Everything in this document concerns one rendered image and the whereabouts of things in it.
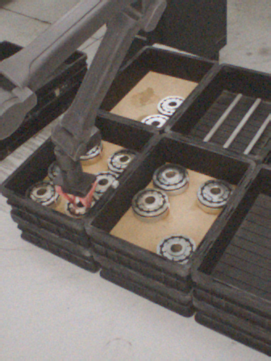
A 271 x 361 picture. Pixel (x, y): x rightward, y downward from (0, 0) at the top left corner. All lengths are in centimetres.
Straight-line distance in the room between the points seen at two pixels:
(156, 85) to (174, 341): 93
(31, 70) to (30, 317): 79
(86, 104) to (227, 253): 52
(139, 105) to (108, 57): 72
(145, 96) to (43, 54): 99
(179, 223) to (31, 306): 47
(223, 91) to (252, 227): 61
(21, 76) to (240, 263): 74
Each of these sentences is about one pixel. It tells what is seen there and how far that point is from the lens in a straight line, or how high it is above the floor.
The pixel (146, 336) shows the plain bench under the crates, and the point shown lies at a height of 70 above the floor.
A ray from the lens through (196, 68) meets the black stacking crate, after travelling 186.
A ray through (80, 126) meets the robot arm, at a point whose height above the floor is 118.
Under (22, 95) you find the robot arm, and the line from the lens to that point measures 87.
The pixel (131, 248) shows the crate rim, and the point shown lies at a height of 93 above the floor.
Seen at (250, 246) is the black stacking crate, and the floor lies 83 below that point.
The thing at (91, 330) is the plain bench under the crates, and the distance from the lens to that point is 141.
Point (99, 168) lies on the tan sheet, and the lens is 160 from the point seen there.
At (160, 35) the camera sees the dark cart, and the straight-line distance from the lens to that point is 292.
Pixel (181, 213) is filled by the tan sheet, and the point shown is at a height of 83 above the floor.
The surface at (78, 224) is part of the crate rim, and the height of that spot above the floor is 93.
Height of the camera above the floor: 191
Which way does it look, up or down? 46 degrees down
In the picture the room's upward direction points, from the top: 10 degrees counter-clockwise
